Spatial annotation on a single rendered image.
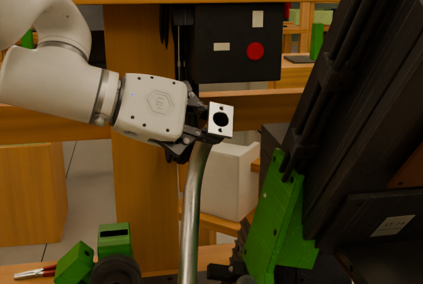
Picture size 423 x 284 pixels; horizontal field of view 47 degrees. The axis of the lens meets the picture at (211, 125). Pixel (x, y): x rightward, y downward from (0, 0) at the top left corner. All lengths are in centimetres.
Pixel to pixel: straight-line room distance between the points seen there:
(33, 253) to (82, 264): 231
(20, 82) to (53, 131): 46
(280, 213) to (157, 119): 24
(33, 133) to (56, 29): 45
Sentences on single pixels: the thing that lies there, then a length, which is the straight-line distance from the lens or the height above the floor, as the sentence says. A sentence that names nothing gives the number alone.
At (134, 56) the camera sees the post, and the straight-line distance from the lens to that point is 102.
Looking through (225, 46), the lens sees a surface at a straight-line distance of 93.
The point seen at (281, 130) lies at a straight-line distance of 103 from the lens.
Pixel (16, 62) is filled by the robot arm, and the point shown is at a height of 144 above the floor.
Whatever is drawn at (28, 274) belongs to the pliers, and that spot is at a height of 89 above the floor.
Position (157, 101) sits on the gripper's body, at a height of 137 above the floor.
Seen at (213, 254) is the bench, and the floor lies 88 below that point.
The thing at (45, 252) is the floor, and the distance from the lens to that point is 308.
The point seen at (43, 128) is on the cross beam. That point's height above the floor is 122.
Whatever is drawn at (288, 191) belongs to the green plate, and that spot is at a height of 124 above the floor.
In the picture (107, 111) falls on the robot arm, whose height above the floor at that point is 137.
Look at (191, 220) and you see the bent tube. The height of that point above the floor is 116.
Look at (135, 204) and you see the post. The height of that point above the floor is 106.
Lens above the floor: 156
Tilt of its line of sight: 18 degrees down
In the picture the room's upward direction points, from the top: straight up
